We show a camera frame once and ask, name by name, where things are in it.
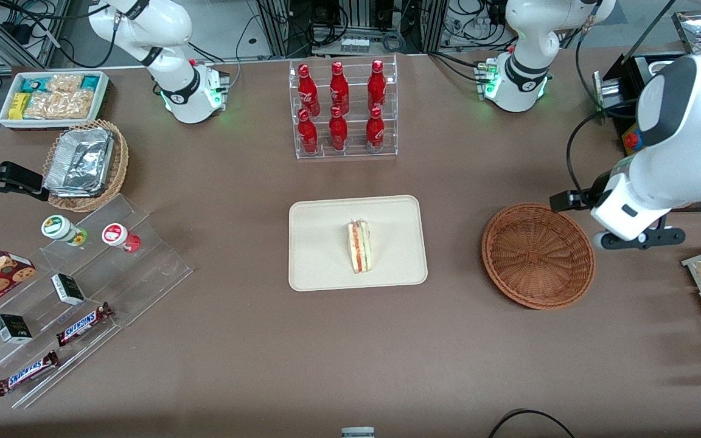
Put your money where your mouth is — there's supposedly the triangular sandwich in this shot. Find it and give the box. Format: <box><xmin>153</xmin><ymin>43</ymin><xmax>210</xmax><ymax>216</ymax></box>
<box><xmin>347</xmin><ymin>220</ymin><xmax>371</xmax><ymax>274</ymax></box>

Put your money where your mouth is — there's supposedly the round brown wicker basket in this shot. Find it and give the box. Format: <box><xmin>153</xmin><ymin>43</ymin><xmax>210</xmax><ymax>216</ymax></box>
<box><xmin>481</xmin><ymin>203</ymin><xmax>596</xmax><ymax>310</ymax></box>

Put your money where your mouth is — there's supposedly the oval tan wicker basket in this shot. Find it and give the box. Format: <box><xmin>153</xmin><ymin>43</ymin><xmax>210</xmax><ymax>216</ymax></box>
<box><xmin>43</xmin><ymin>119</ymin><xmax>129</xmax><ymax>213</ymax></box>

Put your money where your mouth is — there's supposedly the cream plastic tray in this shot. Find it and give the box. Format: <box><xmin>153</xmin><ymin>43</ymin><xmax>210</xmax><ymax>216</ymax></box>
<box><xmin>288</xmin><ymin>195</ymin><xmax>428</xmax><ymax>292</ymax></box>

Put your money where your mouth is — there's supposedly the green lidded white cup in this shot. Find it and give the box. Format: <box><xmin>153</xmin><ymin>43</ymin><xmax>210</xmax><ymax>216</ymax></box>
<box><xmin>41</xmin><ymin>215</ymin><xmax>88</xmax><ymax>247</ymax></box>

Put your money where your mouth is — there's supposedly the aluminium foil container stack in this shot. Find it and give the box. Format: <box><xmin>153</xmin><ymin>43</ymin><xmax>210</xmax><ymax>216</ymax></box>
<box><xmin>44</xmin><ymin>128</ymin><xmax>114</xmax><ymax>197</ymax></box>

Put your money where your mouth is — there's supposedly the yellow snack packet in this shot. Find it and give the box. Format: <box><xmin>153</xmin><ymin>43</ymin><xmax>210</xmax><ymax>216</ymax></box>
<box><xmin>9</xmin><ymin>92</ymin><xmax>32</xmax><ymax>120</ymax></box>

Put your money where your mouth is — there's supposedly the clear bag of crackers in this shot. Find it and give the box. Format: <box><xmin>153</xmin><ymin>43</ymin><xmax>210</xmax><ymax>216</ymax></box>
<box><xmin>46</xmin><ymin>74</ymin><xmax>84</xmax><ymax>94</ymax></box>
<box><xmin>58</xmin><ymin>89</ymin><xmax>95</xmax><ymax>120</ymax></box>
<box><xmin>23</xmin><ymin>91</ymin><xmax>63</xmax><ymax>120</ymax></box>

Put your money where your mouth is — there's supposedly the black food warmer cabinet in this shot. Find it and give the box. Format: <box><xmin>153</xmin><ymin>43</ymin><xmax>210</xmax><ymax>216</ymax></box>
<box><xmin>594</xmin><ymin>9</ymin><xmax>701</xmax><ymax>213</ymax></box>

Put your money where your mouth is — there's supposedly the red lidded white cup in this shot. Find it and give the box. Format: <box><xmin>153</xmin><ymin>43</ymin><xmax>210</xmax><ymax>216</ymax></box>
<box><xmin>102</xmin><ymin>223</ymin><xmax>141</xmax><ymax>253</ymax></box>

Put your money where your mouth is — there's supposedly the small dark green box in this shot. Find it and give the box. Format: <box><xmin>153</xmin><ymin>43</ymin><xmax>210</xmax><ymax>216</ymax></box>
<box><xmin>51</xmin><ymin>274</ymin><xmax>86</xmax><ymax>306</ymax></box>
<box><xmin>0</xmin><ymin>314</ymin><xmax>33</xmax><ymax>345</ymax></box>

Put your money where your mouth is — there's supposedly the white rectangular snack bin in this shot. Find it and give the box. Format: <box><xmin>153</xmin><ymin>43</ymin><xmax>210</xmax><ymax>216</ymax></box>
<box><xmin>0</xmin><ymin>71</ymin><xmax>110</xmax><ymax>130</ymax></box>

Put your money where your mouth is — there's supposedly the clear acrylic stepped display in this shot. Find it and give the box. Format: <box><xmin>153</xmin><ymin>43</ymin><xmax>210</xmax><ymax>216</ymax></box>
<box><xmin>0</xmin><ymin>193</ymin><xmax>194</xmax><ymax>409</ymax></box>

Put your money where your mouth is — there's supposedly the Snickers chocolate bar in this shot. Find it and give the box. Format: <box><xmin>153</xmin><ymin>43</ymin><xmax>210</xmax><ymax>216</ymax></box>
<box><xmin>0</xmin><ymin>350</ymin><xmax>60</xmax><ymax>397</ymax></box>
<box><xmin>56</xmin><ymin>302</ymin><xmax>114</xmax><ymax>347</ymax></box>

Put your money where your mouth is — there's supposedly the red cola bottle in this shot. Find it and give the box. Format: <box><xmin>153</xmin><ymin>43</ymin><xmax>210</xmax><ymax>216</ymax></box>
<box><xmin>368</xmin><ymin>59</ymin><xmax>387</xmax><ymax>113</ymax></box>
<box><xmin>330</xmin><ymin>61</ymin><xmax>350</xmax><ymax>115</ymax></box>
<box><xmin>297</xmin><ymin>63</ymin><xmax>321</xmax><ymax>117</ymax></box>
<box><xmin>366</xmin><ymin>106</ymin><xmax>386</xmax><ymax>153</ymax></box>
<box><xmin>298</xmin><ymin>108</ymin><xmax>319</xmax><ymax>155</ymax></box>
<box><xmin>329</xmin><ymin>105</ymin><xmax>349</xmax><ymax>151</ymax></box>

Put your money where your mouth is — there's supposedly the clear acrylic bottle rack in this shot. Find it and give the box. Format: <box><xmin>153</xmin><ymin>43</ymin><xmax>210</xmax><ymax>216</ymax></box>
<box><xmin>288</xmin><ymin>55</ymin><xmax>399</xmax><ymax>160</ymax></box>

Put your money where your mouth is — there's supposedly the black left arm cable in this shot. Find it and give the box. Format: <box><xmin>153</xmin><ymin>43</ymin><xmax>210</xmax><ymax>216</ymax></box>
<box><xmin>565</xmin><ymin>12</ymin><xmax>638</xmax><ymax>196</ymax></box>

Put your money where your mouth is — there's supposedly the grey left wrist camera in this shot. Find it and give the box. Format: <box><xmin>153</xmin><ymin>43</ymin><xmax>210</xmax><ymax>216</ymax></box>
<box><xmin>593</xmin><ymin>227</ymin><xmax>686</xmax><ymax>251</ymax></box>

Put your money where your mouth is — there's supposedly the black looped table cable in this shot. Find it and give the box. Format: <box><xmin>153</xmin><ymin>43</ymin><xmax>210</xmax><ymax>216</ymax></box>
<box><xmin>487</xmin><ymin>409</ymin><xmax>576</xmax><ymax>438</ymax></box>

